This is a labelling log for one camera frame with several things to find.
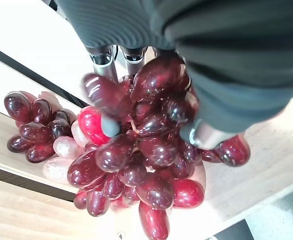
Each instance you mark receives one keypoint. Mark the black flat object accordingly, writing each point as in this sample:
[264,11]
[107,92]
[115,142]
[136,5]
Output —
[232,231]

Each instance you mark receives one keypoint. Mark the bunch of red grapes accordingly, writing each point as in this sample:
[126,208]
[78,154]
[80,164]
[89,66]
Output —
[146,150]

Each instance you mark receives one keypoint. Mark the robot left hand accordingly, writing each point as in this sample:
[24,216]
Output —
[211,50]

